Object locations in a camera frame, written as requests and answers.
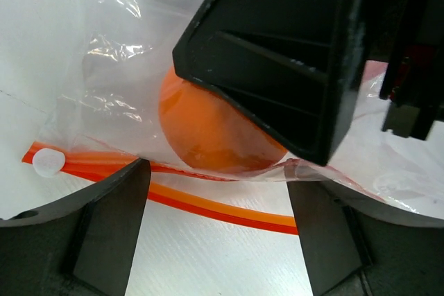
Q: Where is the clear zip top bag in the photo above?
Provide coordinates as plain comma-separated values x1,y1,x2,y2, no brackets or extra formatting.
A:
24,0,443,228

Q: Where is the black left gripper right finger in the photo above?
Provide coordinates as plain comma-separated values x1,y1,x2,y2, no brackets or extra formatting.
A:
286,167,443,295

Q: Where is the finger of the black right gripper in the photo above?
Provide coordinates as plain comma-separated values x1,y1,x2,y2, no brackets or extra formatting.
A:
173,0,368,166

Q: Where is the fake orange fruit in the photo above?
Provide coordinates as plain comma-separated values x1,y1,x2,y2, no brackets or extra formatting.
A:
159,69,288,175

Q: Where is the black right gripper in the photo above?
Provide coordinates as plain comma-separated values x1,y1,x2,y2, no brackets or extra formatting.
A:
361,0,443,141

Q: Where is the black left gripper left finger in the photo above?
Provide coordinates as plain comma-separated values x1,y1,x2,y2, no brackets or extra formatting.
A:
1,159,151,295

